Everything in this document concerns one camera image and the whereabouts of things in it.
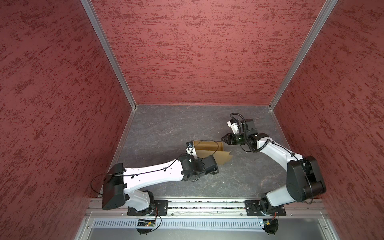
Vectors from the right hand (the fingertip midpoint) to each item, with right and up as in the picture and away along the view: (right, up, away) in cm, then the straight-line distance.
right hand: (222, 141), depth 87 cm
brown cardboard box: (-10, -7, +10) cm, 16 cm away
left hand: (-17, -11, -12) cm, 23 cm away
